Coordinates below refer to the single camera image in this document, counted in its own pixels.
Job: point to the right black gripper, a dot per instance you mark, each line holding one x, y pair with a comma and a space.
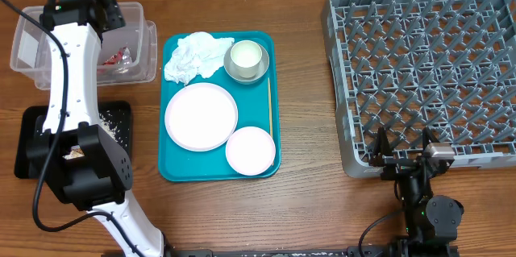
397, 165

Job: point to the red snack wrapper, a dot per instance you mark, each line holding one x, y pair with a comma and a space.
122, 59

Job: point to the white napkin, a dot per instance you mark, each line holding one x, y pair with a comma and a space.
198, 54

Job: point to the large white plate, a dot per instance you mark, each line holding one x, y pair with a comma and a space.
201, 117

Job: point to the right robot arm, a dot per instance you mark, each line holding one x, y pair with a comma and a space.
431, 221

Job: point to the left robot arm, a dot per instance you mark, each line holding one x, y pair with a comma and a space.
99, 183

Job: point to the grey dishwasher rack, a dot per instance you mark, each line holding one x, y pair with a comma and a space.
409, 65

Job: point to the clear plastic bin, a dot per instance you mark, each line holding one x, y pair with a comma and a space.
30, 53

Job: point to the black plastic tray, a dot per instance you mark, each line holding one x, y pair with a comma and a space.
32, 121

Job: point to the grey saucer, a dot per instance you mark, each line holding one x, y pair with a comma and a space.
231, 70

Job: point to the white cup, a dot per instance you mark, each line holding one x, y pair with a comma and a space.
246, 56

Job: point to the white rice pile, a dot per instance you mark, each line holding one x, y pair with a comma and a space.
112, 128

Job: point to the wooden chopstick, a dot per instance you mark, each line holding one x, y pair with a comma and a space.
270, 108

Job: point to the teal serving tray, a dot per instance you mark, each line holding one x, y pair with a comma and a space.
177, 164

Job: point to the small white plate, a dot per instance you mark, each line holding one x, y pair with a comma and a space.
250, 151

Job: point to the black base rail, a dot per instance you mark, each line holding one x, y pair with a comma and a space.
368, 251

